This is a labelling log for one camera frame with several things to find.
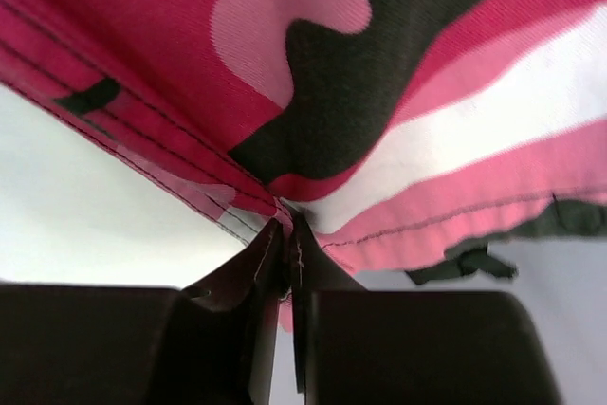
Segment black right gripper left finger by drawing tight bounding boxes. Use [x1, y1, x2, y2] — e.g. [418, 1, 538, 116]
[1, 220, 284, 404]

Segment pink camouflage trousers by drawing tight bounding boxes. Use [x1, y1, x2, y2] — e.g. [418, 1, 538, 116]
[1, 0, 606, 283]

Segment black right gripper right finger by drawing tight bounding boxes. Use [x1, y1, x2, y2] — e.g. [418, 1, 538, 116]
[289, 216, 561, 404]

